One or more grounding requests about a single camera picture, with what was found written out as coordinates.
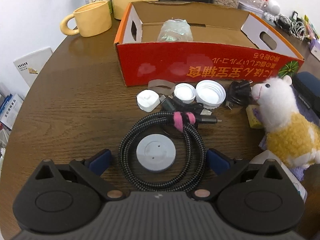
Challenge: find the black braided cable coil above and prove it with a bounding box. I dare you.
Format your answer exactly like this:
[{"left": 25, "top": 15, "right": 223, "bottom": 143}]
[{"left": 117, "top": 110, "right": 222, "bottom": 192}]

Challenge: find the clear cotton swab box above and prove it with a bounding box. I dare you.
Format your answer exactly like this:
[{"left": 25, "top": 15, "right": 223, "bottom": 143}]
[{"left": 249, "top": 149, "right": 308, "bottom": 203}]

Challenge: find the yellow sponge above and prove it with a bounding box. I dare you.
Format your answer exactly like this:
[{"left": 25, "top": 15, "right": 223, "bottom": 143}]
[{"left": 246, "top": 105, "right": 264, "bottom": 129}]

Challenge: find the white round disc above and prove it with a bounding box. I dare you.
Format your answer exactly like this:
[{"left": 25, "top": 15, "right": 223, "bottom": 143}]
[{"left": 136, "top": 134, "right": 176, "bottom": 172}]

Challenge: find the purple cloth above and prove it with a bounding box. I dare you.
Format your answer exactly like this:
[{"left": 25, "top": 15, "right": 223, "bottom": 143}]
[{"left": 258, "top": 84, "right": 320, "bottom": 182}]

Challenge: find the yellow white plush alpaca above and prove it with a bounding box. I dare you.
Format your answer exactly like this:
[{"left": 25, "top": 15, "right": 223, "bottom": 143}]
[{"left": 250, "top": 75, "right": 320, "bottom": 170}]

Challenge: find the large white ribbed lid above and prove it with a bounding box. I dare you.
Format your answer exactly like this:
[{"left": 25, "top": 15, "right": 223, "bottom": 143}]
[{"left": 195, "top": 80, "right": 226, "bottom": 109}]

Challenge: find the small white lid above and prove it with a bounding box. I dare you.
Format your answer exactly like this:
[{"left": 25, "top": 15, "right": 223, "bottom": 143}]
[{"left": 174, "top": 83, "right": 196, "bottom": 104}]

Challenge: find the white square charger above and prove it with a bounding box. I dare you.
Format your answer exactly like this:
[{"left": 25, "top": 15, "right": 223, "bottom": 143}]
[{"left": 136, "top": 89, "right": 160, "bottom": 113}]

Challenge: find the dark blue glasses case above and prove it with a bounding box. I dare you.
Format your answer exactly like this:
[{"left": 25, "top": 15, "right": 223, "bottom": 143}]
[{"left": 293, "top": 72, "right": 319, "bottom": 117}]

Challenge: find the iridescent plastic bag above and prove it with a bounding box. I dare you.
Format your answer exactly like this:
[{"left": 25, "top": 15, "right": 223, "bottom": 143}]
[{"left": 157, "top": 19, "right": 193, "bottom": 42}]

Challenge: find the brown rubber band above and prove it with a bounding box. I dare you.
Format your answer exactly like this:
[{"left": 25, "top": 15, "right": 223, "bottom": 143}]
[{"left": 148, "top": 79, "right": 176, "bottom": 96}]

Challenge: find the red orange cardboard box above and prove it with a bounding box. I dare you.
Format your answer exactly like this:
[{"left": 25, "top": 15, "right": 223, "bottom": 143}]
[{"left": 114, "top": 1, "right": 304, "bottom": 86}]

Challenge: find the purple white box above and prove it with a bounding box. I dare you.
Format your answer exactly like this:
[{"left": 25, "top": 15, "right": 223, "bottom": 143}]
[{"left": 309, "top": 38, "right": 320, "bottom": 61}]

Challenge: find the yellow ceramic mug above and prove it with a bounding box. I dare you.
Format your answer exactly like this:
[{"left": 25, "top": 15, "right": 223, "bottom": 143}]
[{"left": 60, "top": 1, "right": 112, "bottom": 37}]

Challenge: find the small white robot figure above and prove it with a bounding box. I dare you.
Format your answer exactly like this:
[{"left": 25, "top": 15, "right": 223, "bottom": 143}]
[{"left": 264, "top": 3, "right": 280, "bottom": 22}]

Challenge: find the tangled cables pile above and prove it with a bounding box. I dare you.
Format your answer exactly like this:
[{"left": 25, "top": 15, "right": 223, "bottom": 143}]
[{"left": 274, "top": 12, "right": 313, "bottom": 41}]

